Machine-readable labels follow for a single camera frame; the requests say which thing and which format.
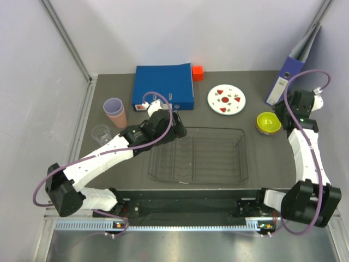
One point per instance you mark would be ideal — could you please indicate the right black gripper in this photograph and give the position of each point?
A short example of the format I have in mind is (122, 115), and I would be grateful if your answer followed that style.
(278, 107)

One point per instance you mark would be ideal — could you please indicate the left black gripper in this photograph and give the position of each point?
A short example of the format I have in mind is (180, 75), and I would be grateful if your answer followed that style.
(176, 131)

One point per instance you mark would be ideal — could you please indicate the pink plastic cup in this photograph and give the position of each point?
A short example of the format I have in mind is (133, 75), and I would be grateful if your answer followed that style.
(120, 121)

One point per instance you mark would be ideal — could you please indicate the yellow-green bowl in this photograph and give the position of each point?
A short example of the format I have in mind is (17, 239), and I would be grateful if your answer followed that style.
(268, 121)

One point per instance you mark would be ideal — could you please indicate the lilac plastic cup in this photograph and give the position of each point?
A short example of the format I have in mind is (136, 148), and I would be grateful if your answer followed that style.
(113, 106)

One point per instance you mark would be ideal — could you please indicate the clear glass tumbler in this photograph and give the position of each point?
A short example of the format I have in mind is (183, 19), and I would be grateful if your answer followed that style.
(101, 134)

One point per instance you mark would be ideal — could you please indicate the white watermelon plate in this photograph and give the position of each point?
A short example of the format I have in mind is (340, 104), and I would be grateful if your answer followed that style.
(226, 99)

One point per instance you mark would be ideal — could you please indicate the red blue patterned bowl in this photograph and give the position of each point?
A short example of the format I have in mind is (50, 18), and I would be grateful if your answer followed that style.
(267, 132)

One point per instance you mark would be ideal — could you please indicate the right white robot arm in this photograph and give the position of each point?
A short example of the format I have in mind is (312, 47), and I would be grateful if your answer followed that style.
(312, 200)

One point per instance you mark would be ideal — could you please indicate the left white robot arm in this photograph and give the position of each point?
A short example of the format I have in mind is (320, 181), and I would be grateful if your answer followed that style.
(67, 188)

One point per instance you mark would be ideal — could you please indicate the purple standing binder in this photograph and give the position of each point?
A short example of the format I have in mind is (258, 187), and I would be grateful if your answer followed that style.
(292, 65)

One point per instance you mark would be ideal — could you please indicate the blue lying binder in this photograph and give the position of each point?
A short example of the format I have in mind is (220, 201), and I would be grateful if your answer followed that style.
(174, 82)

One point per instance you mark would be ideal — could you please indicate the red cube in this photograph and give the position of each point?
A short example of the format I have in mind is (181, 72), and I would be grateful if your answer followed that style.
(197, 73)

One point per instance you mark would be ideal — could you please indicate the small white connector clips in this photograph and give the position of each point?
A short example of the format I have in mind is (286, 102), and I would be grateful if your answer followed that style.
(111, 235)

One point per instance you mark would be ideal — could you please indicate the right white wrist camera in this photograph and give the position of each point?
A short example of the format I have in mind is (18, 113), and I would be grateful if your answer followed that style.
(318, 101)

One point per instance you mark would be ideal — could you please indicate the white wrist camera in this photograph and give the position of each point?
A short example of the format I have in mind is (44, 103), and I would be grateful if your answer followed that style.
(152, 107)
(318, 101)

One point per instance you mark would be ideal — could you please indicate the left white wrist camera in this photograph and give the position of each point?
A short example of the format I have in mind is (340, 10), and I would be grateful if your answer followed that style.
(152, 107)

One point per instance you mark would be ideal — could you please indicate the black wire dish rack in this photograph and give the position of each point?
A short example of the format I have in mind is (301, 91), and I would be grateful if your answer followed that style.
(203, 156)

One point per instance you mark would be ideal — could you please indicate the grey cable duct rail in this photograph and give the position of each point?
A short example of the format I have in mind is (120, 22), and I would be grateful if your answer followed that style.
(110, 225)

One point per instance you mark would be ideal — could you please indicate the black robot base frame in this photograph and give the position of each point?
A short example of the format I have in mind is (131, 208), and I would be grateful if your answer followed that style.
(189, 207)

